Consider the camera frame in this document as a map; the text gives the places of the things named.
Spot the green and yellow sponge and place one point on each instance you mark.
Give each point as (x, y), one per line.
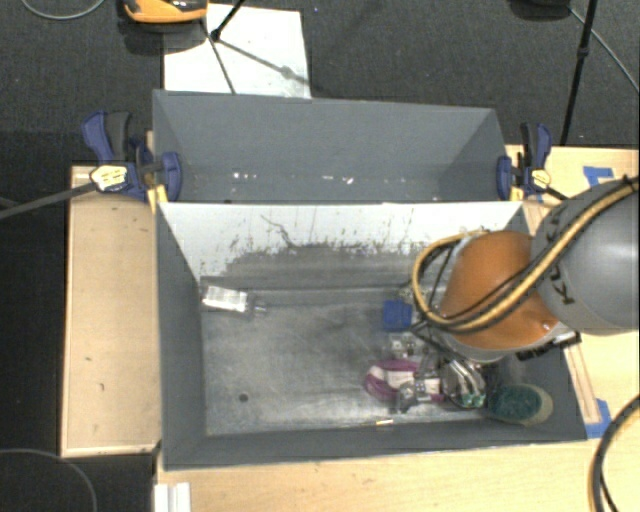
(518, 404)

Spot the blue sponge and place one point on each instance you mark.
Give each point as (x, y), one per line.
(397, 315)

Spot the clear plastic bottle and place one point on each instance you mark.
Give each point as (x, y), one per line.
(226, 299)

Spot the pale wood board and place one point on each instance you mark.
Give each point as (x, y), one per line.
(110, 320)

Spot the black cylinder on white bracket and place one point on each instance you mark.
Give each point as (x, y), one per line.
(548, 347)

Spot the grey metal bin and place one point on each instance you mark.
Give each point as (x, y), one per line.
(300, 360)

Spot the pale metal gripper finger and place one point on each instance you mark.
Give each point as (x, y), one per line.
(403, 346)
(410, 396)

